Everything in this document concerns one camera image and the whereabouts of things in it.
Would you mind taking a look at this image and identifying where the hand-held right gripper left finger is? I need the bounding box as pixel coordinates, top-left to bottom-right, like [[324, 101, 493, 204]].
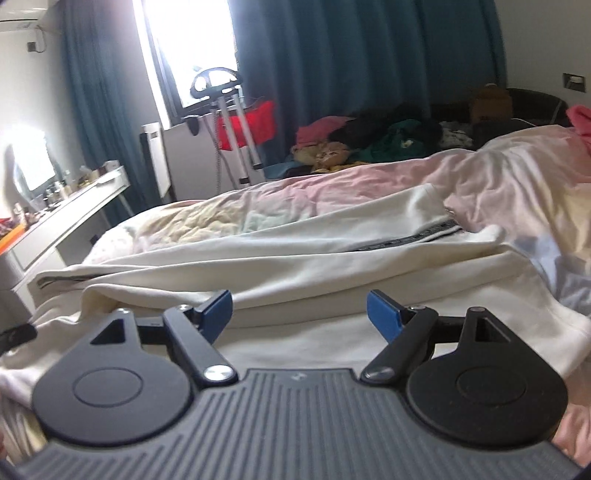
[[59, 289, 239, 385]]

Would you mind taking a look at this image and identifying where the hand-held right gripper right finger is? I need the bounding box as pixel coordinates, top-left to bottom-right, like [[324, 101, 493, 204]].
[[359, 289, 553, 385]]

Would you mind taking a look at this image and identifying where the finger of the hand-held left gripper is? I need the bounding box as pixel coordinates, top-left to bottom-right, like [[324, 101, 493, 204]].
[[0, 323, 38, 357]]

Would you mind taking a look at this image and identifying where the cream zip sweatshirt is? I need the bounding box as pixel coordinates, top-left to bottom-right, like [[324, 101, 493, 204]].
[[0, 182, 591, 416]]

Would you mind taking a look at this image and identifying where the orange tray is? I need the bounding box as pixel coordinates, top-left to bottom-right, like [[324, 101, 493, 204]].
[[0, 228, 26, 252]]

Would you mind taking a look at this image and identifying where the white dressing table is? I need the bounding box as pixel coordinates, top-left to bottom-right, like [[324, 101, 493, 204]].
[[0, 165, 131, 305]]

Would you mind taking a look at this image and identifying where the row of cosmetic bottles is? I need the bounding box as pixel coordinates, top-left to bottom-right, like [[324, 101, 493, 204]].
[[14, 168, 88, 217]]

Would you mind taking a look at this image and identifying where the white radiator heater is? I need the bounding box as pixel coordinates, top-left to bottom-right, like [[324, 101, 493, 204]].
[[140, 121, 175, 202]]

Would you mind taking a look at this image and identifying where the beige patterned cloth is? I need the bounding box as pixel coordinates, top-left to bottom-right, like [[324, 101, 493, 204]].
[[292, 141, 372, 175]]

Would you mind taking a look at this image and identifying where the lit vanity mirror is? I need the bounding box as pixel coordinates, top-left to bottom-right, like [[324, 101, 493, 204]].
[[4, 128, 63, 200]]

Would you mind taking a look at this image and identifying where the green garment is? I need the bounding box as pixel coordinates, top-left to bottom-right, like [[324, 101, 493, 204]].
[[367, 119, 445, 162]]

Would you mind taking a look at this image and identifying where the pink bed blanket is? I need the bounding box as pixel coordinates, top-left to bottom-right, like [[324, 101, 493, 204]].
[[0, 124, 591, 480]]

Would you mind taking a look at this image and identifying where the garment steamer stand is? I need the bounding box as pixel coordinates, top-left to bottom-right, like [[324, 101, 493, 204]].
[[189, 67, 267, 188]]

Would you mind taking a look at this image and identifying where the black garment pile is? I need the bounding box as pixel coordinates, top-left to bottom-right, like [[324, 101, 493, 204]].
[[330, 102, 443, 146]]

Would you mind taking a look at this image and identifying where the white patterned cloth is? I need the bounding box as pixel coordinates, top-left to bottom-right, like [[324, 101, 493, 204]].
[[438, 121, 476, 149]]

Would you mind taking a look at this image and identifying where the pink garment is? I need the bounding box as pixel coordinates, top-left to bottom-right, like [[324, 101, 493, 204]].
[[294, 115, 354, 149]]

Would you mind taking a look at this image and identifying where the red garment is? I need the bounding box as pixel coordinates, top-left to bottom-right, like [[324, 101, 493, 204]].
[[216, 100, 276, 151]]

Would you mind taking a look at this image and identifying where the blue curtain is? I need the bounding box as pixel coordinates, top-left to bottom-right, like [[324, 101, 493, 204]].
[[228, 0, 511, 155], [61, 0, 174, 220]]

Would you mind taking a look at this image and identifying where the brown box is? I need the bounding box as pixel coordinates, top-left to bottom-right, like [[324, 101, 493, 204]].
[[470, 84, 514, 124]]

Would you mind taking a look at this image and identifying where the black sofa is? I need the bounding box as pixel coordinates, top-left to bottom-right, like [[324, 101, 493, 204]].
[[429, 88, 572, 145]]

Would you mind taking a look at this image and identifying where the window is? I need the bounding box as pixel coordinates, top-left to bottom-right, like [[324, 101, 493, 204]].
[[131, 0, 243, 123]]

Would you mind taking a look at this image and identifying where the pink cloth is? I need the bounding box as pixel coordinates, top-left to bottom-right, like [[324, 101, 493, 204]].
[[566, 104, 591, 155]]

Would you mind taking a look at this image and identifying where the white air conditioner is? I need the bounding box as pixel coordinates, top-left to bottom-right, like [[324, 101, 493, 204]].
[[0, 0, 62, 29]]

